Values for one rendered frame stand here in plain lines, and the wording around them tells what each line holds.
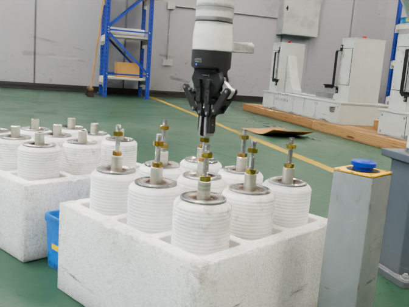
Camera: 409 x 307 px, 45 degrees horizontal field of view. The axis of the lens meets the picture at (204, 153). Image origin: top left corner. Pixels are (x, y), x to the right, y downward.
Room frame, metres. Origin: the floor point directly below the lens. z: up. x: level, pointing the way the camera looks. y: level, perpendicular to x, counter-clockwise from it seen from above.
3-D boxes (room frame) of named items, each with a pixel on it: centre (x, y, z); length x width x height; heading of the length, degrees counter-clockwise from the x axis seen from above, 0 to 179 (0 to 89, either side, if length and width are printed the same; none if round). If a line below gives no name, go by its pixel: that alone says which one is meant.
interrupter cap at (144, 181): (0.86, 0.08, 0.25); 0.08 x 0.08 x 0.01
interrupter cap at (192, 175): (0.95, 0.00, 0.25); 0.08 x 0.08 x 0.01
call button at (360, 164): (0.81, -0.26, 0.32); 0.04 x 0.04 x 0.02
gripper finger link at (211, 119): (0.94, -0.01, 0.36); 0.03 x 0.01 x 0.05; 44
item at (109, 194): (0.95, 0.17, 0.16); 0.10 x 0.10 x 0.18
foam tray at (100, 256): (0.95, 0.00, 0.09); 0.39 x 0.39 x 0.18; 47
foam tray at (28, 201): (1.32, 0.40, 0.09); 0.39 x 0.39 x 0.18; 48
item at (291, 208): (0.95, -0.17, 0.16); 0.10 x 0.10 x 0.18
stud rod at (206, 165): (0.78, 0.00, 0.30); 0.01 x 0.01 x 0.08
